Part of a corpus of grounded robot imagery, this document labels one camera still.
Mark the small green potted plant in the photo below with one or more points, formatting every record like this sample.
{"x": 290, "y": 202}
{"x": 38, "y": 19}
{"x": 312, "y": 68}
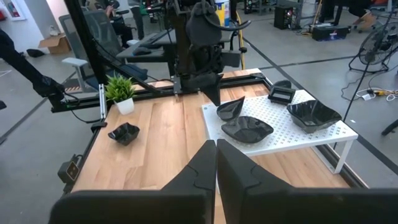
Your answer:
{"x": 119, "y": 88}

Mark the large black square wavy plate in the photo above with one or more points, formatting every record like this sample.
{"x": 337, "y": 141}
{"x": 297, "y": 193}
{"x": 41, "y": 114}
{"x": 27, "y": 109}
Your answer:
{"x": 124, "y": 133}

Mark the small table-level camera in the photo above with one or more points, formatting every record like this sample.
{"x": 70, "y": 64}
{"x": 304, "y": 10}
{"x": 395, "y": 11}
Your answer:
{"x": 72, "y": 170}

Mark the black bag on floor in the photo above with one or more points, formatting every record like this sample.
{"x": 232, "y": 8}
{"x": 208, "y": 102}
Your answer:
{"x": 35, "y": 53}

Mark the black furniture leg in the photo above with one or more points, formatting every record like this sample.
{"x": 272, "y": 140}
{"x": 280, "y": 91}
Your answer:
{"x": 390, "y": 127}

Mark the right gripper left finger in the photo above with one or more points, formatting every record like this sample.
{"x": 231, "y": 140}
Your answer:
{"x": 192, "y": 177}

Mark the black floor fan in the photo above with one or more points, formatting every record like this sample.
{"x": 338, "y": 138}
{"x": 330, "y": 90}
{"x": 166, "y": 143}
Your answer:
{"x": 381, "y": 43}

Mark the framed wall picture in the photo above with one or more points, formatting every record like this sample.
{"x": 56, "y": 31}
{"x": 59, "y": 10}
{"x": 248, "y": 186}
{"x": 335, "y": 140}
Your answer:
{"x": 14, "y": 9}

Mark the cardboard box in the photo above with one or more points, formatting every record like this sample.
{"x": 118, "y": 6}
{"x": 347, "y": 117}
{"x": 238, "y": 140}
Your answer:
{"x": 56, "y": 43}

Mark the black computer mouse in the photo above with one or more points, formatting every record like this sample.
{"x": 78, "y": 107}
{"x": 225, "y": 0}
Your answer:
{"x": 141, "y": 50}

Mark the yellow and blue canister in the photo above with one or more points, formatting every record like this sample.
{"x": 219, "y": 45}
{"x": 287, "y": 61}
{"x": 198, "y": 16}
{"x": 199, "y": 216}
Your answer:
{"x": 222, "y": 12}

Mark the dark grey side desk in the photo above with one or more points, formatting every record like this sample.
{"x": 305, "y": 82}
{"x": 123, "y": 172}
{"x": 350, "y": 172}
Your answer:
{"x": 146, "y": 55}

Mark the white bracket strip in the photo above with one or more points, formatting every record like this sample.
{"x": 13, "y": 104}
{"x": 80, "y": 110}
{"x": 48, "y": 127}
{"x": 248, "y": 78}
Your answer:
{"x": 101, "y": 101}

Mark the black equipment case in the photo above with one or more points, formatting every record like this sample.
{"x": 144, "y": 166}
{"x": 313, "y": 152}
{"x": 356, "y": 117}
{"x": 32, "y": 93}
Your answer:
{"x": 331, "y": 32}

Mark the small black square plate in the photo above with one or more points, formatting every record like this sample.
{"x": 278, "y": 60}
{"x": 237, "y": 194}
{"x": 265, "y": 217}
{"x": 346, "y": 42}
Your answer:
{"x": 281, "y": 99}
{"x": 280, "y": 103}
{"x": 282, "y": 92}

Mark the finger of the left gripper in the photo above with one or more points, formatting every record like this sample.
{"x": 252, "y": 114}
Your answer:
{"x": 220, "y": 88}
{"x": 211, "y": 91}

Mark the black table clamp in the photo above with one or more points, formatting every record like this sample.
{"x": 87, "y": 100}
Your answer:
{"x": 99, "y": 126}
{"x": 283, "y": 84}

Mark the white perforated metal shelf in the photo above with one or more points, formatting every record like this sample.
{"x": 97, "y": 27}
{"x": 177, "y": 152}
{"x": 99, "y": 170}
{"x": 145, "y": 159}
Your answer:
{"x": 280, "y": 138}

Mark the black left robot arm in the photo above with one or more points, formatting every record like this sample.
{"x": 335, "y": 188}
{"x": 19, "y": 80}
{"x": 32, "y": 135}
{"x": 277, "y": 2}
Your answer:
{"x": 180, "y": 37}

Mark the grey mesh office chair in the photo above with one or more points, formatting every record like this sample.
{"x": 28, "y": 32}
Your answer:
{"x": 102, "y": 31}

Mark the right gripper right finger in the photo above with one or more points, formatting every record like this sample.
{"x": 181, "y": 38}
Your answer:
{"x": 242, "y": 177}

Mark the black computer with blue light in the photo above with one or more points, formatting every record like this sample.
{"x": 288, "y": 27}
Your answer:
{"x": 284, "y": 17}

